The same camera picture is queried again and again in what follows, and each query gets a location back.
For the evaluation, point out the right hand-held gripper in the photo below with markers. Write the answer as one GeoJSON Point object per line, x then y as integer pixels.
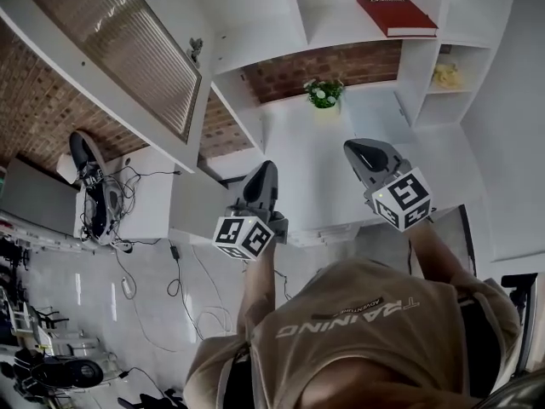
{"type": "Point", "coordinates": [404, 198]}

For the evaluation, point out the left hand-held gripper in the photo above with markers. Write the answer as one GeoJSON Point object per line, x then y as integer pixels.
{"type": "Point", "coordinates": [238, 232]}

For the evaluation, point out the person's left forearm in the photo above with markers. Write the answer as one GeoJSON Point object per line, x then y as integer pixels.
{"type": "Point", "coordinates": [257, 292]}

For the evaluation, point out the person's right forearm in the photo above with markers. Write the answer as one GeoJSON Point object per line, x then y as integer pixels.
{"type": "Point", "coordinates": [438, 258]}

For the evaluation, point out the pale grey flat box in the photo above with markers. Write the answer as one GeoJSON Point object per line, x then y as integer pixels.
{"type": "Point", "coordinates": [374, 117]}

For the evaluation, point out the white flower potted plant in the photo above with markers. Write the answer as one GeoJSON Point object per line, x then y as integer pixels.
{"type": "Point", "coordinates": [323, 94]}

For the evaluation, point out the black power adapter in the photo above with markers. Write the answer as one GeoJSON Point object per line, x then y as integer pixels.
{"type": "Point", "coordinates": [175, 252]}

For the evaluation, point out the white side table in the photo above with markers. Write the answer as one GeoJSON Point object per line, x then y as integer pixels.
{"type": "Point", "coordinates": [149, 203]}

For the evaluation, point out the yellow crumpled cloth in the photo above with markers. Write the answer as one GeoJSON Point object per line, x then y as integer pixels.
{"type": "Point", "coordinates": [446, 76]}

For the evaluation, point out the grey black device bundle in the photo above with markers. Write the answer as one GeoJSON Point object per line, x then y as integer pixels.
{"type": "Point", "coordinates": [110, 196]}

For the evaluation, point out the red hardcover book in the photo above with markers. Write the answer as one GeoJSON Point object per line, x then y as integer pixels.
{"type": "Point", "coordinates": [396, 13]}

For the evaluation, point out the white hutch shelf unit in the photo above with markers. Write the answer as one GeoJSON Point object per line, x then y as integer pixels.
{"type": "Point", "coordinates": [332, 11]}

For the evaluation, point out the white slim power strip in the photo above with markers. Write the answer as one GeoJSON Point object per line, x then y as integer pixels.
{"type": "Point", "coordinates": [126, 286]}

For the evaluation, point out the person's beige printed t-shirt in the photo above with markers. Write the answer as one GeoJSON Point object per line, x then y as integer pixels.
{"type": "Point", "coordinates": [353, 356]}

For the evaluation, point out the white small carton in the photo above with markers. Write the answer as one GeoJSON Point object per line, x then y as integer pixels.
{"type": "Point", "coordinates": [66, 168]}

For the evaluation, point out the black round device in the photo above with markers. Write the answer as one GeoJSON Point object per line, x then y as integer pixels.
{"type": "Point", "coordinates": [81, 371]}

